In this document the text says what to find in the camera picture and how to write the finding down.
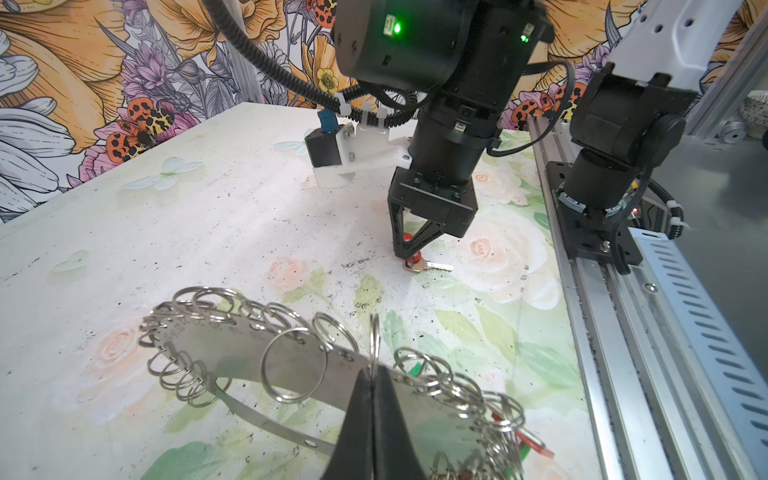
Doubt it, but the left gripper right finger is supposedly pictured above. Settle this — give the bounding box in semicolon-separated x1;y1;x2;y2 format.
373;365;426;480

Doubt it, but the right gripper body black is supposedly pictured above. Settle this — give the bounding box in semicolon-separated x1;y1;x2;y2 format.
388;104;500;237

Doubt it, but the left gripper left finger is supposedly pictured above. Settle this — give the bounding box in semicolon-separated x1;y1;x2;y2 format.
321;369;374;480

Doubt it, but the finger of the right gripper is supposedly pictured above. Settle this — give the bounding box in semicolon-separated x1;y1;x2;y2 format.
401;220;445;260
388;201;408;260

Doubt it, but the key with red tag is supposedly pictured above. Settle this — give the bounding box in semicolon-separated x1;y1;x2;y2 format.
404;251;454;273

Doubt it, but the metal key organizer plate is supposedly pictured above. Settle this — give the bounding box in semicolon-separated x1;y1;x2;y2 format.
138;286;525;479

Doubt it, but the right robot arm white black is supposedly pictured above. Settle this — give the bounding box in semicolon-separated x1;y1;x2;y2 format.
331;1;740;259

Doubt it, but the green key tag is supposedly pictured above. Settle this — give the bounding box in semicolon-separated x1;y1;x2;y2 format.
408;360;427;378

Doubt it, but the red key tag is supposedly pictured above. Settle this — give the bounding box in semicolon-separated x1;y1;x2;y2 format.
511;426;555;459

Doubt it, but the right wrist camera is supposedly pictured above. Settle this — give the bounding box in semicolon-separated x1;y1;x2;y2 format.
304;104;411;188

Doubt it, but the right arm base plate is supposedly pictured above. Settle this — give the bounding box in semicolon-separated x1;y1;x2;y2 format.
546;159;642;265

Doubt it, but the aluminium front rail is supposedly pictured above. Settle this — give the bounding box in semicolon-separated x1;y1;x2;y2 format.
526;116;763;480

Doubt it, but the white vented cable duct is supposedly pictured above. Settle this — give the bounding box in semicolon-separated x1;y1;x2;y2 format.
630;228;767;479

